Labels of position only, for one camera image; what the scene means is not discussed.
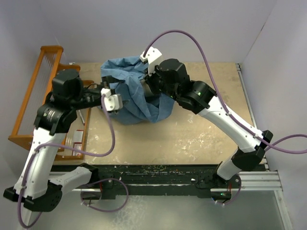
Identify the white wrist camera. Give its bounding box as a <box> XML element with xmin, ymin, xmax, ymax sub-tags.
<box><xmin>140</xmin><ymin>46</ymin><xmax>164</xmax><ymax>76</ymax></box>
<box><xmin>100</xmin><ymin>88</ymin><xmax>123</xmax><ymax>112</ymax></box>

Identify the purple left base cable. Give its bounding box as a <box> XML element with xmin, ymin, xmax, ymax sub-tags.
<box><xmin>80</xmin><ymin>177</ymin><xmax>130</xmax><ymax>212</ymax></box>

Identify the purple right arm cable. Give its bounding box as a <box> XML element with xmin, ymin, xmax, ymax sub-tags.
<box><xmin>143</xmin><ymin>29</ymin><xmax>307</xmax><ymax>154</ymax></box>

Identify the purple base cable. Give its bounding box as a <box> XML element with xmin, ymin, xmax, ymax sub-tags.
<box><xmin>80</xmin><ymin>177</ymin><xmax>130</xmax><ymax>212</ymax></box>
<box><xmin>212</xmin><ymin>176</ymin><xmax>242</xmax><ymax>207</ymax></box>

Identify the blue pillowcase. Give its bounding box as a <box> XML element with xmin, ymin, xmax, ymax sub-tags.
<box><xmin>100</xmin><ymin>56</ymin><xmax>175</xmax><ymax>125</ymax></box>

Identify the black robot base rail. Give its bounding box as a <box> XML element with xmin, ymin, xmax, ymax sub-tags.
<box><xmin>71</xmin><ymin>162</ymin><xmax>242</xmax><ymax>200</ymax></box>

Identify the orange wooden tiered rack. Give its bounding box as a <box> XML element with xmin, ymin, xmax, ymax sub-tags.
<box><xmin>8</xmin><ymin>46</ymin><xmax>91</xmax><ymax>161</ymax></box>

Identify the magenta capped marker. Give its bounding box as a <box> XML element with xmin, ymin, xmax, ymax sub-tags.
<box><xmin>77</xmin><ymin>110</ymin><xmax>85</xmax><ymax>125</ymax></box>

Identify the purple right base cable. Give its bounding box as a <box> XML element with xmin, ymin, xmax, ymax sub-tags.
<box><xmin>212</xmin><ymin>176</ymin><xmax>242</xmax><ymax>207</ymax></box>

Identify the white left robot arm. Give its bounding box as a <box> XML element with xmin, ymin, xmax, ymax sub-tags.
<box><xmin>3</xmin><ymin>69</ymin><xmax>123</xmax><ymax>212</ymax></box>

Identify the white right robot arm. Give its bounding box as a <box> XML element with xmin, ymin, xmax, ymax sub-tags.
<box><xmin>144</xmin><ymin>58</ymin><xmax>273</xmax><ymax>187</ymax></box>

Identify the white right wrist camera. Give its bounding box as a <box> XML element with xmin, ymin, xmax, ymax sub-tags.
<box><xmin>140</xmin><ymin>46</ymin><xmax>164</xmax><ymax>76</ymax></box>

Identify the aluminium frame rail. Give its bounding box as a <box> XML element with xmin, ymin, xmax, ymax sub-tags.
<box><xmin>235</xmin><ymin>62</ymin><xmax>269</xmax><ymax>168</ymax></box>

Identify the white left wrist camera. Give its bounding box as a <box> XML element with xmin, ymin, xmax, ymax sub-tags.
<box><xmin>100</xmin><ymin>88</ymin><xmax>123</xmax><ymax>112</ymax></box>

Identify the white pillow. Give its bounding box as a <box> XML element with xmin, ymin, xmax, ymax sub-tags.
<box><xmin>140</xmin><ymin>79</ymin><xmax>156</xmax><ymax>98</ymax></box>

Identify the red white small box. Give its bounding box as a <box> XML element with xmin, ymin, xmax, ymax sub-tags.
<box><xmin>72</xmin><ymin>130</ymin><xmax>84</xmax><ymax>150</ymax></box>

